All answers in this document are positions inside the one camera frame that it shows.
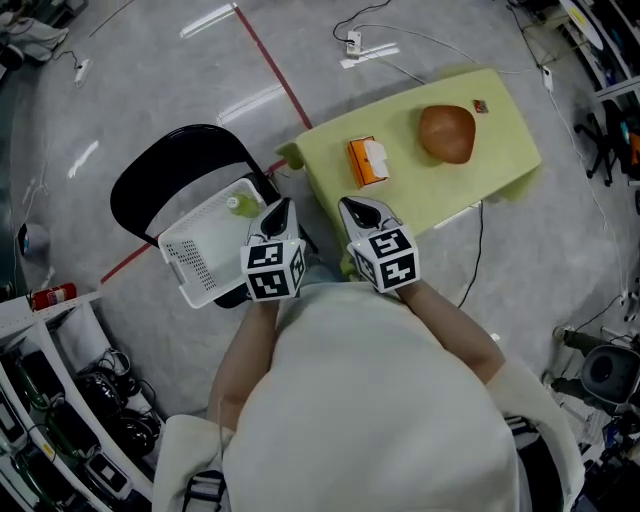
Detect black folding chair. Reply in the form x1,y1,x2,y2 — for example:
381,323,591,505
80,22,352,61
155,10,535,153
109,123,321,310

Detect grey moulded chair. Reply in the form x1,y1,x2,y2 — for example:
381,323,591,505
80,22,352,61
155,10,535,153
581,344,640,406

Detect person's left forearm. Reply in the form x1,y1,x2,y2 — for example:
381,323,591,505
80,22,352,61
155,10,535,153
207,299,279,431

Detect table with yellow-green cloth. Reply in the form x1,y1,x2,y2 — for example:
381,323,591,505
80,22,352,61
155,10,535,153
274,64,544,279

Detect green drink bottle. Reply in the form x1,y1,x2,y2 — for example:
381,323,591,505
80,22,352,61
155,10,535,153
225,194,266,221

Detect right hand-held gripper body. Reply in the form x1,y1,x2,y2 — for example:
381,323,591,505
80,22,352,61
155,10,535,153
347,223,420,294

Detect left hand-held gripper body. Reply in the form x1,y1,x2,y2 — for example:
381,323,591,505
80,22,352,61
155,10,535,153
239,234,307,304

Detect person's blue jeans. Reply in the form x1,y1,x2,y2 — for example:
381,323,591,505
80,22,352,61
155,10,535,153
299,262,351,289

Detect white storage shelf rack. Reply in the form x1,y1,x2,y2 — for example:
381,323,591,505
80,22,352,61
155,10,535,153
574,0,640,101
0,289,156,512

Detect orange tissue box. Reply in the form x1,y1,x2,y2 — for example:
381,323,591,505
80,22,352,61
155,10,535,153
346,135,391,190

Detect person's right forearm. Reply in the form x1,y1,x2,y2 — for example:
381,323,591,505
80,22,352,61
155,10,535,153
397,279,506,384

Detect black office chair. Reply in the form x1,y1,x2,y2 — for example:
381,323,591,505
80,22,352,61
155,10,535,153
573,99,640,187

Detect small grey bin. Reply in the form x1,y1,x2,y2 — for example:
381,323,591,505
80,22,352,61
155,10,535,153
17,222,51,259

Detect brown wooden bowl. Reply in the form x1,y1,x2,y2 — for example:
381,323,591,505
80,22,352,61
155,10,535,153
418,104,476,165

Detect person's white shirt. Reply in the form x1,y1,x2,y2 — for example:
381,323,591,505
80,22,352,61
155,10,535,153
152,282,586,512

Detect red fire extinguisher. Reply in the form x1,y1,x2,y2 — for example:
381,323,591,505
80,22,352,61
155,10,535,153
27,282,79,312

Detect black headset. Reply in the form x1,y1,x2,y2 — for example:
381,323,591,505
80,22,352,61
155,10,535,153
74,372,126,416
117,417,161,456

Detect white round table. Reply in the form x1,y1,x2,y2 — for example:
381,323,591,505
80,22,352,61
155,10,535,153
558,0,606,51

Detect white perforated plastic basket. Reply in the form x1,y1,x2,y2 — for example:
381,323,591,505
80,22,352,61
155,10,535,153
157,178,269,310

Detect black power cable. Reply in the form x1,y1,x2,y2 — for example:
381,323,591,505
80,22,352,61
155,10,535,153
333,0,392,41
455,199,485,309

